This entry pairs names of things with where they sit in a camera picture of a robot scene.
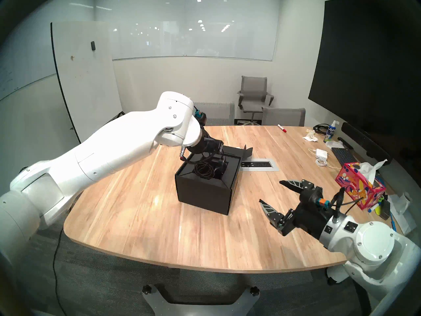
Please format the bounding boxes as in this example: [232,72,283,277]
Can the grey mesh office chair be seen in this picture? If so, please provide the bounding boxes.
[261,107,306,127]
[193,101,236,126]

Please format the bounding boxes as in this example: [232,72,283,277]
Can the grey office chair with armrests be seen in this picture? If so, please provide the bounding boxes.
[237,76,275,126]

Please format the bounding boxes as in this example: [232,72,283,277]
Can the black cardboard box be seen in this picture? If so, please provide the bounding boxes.
[175,145,254,216]

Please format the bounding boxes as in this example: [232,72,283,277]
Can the silver table power grommet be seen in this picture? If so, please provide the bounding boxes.
[240,158,280,171]

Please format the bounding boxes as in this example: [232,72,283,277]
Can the black video conference bar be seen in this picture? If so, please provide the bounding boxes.
[341,122,392,166]

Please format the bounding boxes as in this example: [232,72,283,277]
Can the black keyboard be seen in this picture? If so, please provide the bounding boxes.
[331,147,359,166]

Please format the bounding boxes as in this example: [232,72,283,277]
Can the black mouse USB cable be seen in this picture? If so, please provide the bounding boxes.
[194,162,216,179]

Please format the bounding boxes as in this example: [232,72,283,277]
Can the mobile whiteboard on stand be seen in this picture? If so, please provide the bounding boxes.
[50,21,124,144]

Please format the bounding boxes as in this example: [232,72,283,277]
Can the large black wall display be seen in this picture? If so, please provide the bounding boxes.
[308,0,421,168]

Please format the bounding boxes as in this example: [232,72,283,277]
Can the white paper sheets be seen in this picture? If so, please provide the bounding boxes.
[388,194,417,235]

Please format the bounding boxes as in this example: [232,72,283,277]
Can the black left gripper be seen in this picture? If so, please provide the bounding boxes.
[189,128,229,173]

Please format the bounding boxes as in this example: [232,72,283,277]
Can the wall whiteboard with writing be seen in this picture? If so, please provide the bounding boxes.
[0,3,96,102]

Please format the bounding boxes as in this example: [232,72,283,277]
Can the whiteboard cleaner spray bottle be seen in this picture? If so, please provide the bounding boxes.
[323,120,340,144]

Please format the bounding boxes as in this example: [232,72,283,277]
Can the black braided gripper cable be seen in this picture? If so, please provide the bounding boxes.
[179,147,219,164]

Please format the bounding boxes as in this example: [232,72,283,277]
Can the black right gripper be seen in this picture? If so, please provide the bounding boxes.
[259,179,336,239]

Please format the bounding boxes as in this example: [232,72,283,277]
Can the colourful floral tissue box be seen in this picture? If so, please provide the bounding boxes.
[335,159,388,210]

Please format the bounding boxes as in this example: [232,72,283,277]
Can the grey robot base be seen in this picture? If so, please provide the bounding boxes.
[142,283,260,316]

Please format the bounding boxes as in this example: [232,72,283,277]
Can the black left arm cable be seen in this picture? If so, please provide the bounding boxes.
[53,230,68,316]

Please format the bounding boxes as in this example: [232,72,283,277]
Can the glass wall whiteboard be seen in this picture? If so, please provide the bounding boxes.
[95,0,282,62]

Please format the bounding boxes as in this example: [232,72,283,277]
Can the white power adapter with cable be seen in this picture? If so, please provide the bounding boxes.
[308,148,342,170]

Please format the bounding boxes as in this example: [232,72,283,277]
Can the white mug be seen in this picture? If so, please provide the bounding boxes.
[394,192,413,215]

